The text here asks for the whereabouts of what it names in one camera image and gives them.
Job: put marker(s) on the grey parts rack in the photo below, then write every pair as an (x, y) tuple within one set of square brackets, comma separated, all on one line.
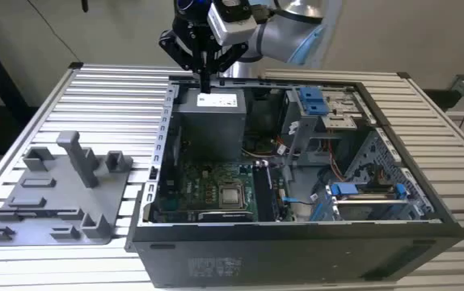
[(61, 194)]

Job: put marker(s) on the green motherboard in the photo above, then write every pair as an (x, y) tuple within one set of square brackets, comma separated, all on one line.
[(199, 182)]

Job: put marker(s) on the hard disk in blue carrier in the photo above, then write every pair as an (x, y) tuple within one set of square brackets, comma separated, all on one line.
[(343, 189)]

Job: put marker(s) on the CPU socket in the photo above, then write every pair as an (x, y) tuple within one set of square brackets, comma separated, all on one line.
[(231, 183)]

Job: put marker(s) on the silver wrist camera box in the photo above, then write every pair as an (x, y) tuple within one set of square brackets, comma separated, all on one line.
[(232, 27)]

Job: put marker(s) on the black RAM stick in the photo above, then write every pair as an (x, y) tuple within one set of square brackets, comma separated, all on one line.
[(271, 188), (41, 210)]

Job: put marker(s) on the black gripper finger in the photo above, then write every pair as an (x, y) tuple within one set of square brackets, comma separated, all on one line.
[(232, 57), (175, 45)]

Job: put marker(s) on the silver CPU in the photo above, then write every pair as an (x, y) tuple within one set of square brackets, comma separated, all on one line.
[(232, 198)]

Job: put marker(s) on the grey power supply unit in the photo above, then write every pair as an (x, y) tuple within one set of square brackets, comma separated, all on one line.
[(212, 133)]

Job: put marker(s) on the grey metal drive cage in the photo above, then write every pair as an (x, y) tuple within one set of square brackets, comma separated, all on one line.
[(307, 133)]

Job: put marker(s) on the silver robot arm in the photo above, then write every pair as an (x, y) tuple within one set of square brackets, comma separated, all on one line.
[(280, 39)]

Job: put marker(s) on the black RAM slot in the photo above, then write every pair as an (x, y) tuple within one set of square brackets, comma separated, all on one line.
[(259, 194)]

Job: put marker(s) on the black box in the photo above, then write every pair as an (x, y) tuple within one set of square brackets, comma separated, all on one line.
[(441, 98)]

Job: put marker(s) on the black PC case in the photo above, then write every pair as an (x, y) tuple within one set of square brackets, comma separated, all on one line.
[(256, 257)]

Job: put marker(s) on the black table corner cap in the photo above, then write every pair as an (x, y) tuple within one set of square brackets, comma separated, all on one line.
[(403, 74), (76, 64)]

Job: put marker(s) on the blue drive latch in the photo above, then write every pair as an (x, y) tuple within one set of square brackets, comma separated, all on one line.
[(311, 100)]

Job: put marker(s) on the black graphics card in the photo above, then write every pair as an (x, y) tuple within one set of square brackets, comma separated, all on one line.
[(225, 216)]

